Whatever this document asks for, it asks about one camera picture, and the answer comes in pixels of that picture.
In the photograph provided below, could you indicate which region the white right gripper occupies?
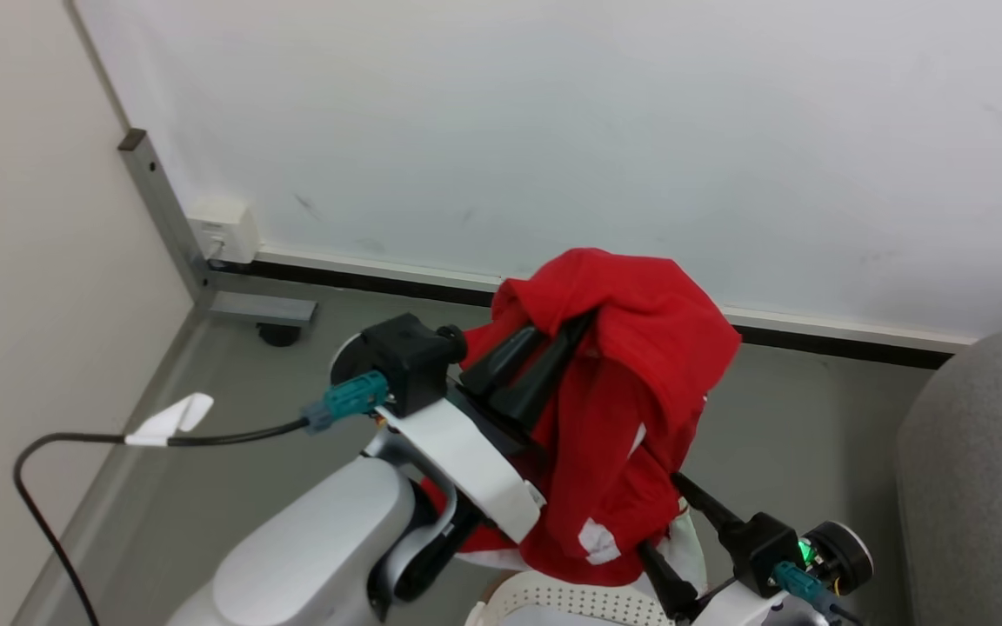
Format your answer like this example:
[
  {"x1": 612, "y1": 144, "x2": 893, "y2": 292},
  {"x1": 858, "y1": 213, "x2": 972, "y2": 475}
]
[{"x1": 637, "y1": 471, "x2": 806, "y2": 626}]

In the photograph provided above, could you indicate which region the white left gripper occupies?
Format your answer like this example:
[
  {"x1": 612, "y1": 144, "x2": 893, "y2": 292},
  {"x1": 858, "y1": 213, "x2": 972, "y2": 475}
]
[{"x1": 377, "y1": 311, "x2": 598, "y2": 545}]

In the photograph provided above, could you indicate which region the red garment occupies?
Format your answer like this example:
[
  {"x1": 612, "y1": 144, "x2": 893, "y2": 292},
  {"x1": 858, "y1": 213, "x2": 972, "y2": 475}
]
[{"x1": 421, "y1": 248, "x2": 743, "y2": 588}]

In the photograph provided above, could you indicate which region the white perforated laundry basket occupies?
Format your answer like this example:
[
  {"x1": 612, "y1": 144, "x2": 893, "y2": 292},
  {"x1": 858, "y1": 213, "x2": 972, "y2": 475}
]
[{"x1": 464, "y1": 569, "x2": 678, "y2": 626}]

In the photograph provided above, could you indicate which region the grey metal partition foot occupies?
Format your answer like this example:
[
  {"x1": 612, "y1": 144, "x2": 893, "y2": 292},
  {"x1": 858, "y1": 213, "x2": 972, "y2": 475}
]
[{"x1": 117, "y1": 128, "x2": 318, "y2": 329}]

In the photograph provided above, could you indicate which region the teal right cable connector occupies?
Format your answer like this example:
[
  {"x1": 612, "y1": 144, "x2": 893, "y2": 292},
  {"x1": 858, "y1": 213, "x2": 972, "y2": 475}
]
[{"x1": 772, "y1": 561, "x2": 834, "y2": 609}]

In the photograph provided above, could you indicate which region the teal cable connector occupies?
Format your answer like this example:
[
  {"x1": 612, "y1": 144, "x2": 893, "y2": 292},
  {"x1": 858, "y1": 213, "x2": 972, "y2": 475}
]
[
  {"x1": 302, "y1": 370, "x2": 391, "y2": 434},
  {"x1": 772, "y1": 561, "x2": 834, "y2": 609}
]

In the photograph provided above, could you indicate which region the teal left cable connector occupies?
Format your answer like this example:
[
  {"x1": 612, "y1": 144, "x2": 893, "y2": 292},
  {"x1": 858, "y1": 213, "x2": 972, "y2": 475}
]
[{"x1": 302, "y1": 370, "x2": 391, "y2": 434}]

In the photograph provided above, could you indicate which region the black white wall baseboard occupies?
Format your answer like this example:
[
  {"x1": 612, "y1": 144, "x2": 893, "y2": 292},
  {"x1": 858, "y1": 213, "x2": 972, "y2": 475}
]
[{"x1": 210, "y1": 249, "x2": 978, "y2": 371}]

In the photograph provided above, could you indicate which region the white wall socket box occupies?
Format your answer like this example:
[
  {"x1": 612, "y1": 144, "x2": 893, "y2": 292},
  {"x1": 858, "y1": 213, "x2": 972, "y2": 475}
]
[{"x1": 187, "y1": 200, "x2": 261, "y2": 265}]

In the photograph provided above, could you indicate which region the white paper cable tag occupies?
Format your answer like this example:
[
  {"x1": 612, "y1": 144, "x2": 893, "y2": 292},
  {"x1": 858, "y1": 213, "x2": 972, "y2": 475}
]
[{"x1": 124, "y1": 392, "x2": 216, "y2": 449}]

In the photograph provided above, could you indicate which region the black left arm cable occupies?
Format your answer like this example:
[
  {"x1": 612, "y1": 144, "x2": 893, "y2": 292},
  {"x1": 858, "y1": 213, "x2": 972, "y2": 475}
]
[{"x1": 13, "y1": 417, "x2": 311, "y2": 626}]

